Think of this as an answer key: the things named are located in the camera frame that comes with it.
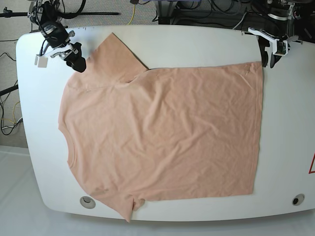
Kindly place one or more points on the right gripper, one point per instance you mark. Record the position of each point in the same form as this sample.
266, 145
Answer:
58, 44

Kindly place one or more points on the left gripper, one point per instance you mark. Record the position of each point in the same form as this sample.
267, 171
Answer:
265, 42

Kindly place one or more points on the peach pink T-shirt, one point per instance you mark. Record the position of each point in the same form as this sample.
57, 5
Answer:
136, 134

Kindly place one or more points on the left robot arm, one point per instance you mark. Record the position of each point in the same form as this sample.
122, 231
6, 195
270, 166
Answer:
278, 31

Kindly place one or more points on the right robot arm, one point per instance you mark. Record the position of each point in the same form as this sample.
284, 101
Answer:
56, 39

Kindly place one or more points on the red triangle sticker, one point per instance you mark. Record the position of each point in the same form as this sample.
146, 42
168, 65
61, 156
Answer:
312, 166

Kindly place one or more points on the left grey table grommet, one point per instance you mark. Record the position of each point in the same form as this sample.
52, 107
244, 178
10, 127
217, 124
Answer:
87, 202

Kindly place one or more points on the right black table grommet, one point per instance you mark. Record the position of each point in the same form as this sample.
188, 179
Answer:
298, 199

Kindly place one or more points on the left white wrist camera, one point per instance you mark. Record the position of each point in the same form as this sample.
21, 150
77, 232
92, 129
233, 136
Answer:
280, 47

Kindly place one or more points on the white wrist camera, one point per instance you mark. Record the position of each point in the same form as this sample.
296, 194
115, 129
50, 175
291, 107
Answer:
280, 47
41, 61

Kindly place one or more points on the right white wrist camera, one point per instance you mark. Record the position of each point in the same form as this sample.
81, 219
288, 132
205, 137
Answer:
41, 61

